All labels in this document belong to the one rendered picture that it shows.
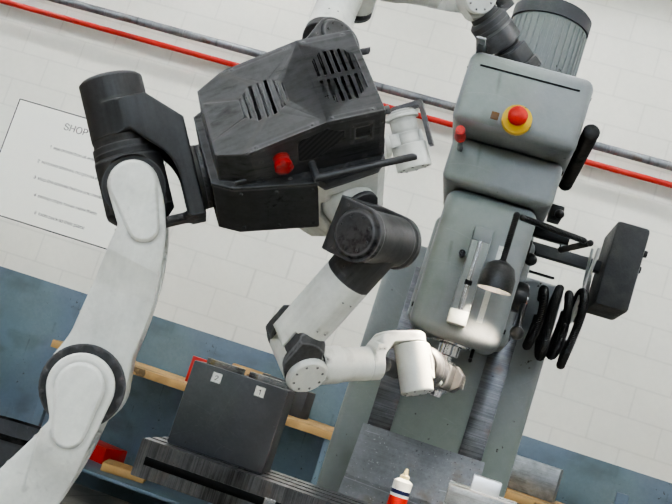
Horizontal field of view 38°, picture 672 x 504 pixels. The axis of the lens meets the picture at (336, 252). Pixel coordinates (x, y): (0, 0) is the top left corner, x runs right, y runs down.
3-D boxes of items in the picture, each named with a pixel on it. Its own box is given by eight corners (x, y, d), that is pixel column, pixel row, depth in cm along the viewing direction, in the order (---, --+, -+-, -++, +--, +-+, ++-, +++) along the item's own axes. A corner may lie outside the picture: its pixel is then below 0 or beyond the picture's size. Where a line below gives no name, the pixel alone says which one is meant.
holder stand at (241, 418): (261, 474, 207) (290, 384, 210) (166, 442, 210) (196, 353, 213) (270, 471, 219) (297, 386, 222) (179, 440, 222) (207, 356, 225)
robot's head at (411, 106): (391, 153, 180) (431, 142, 179) (380, 108, 180) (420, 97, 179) (396, 157, 186) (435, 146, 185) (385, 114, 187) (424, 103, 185)
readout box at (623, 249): (632, 314, 229) (656, 230, 231) (594, 303, 230) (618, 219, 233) (617, 322, 248) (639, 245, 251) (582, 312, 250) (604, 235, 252)
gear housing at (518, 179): (553, 208, 202) (566, 164, 204) (440, 176, 206) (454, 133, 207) (538, 238, 235) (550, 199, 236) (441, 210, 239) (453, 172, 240)
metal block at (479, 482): (494, 511, 203) (502, 483, 204) (466, 502, 204) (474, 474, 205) (493, 509, 208) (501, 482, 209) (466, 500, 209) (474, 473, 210)
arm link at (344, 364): (370, 394, 185) (276, 399, 176) (351, 357, 192) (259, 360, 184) (387, 353, 179) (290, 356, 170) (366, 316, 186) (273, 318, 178)
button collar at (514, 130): (527, 136, 194) (536, 108, 195) (498, 128, 195) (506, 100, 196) (526, 139, 196) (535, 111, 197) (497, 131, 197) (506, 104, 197)
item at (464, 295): (465, 326, 200) (494, 230, 202) (446, 320, 200) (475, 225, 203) (464, 328, 204) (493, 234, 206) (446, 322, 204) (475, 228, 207)
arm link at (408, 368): (440, 341, 198) (426, 332, 188) (449, 393, 195) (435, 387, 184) (387, 351, 201) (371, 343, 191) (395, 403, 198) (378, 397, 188)
